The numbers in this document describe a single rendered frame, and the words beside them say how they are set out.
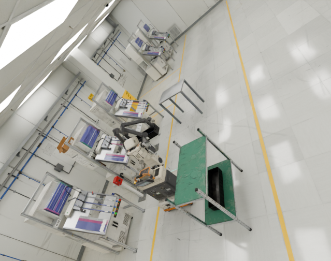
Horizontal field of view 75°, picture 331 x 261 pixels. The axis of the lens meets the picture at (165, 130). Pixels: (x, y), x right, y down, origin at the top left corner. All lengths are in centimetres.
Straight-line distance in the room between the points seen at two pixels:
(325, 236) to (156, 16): 1031
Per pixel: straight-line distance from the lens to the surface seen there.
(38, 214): 430
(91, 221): 414
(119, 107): 597
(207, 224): 300
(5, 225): 552
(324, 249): 280
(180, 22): 1126
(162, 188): 353
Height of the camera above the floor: 263
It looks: 27 degrees down
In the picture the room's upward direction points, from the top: 50 degrees counter-clockwise
